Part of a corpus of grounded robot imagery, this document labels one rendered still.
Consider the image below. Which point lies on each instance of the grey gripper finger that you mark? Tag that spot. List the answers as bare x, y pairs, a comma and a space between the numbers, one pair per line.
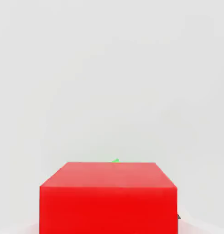
179, 222

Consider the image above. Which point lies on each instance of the small red cube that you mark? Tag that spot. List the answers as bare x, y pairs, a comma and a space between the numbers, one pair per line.
108, 206

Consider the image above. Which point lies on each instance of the small green cube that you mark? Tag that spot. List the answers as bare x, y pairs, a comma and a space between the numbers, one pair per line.
115, 160

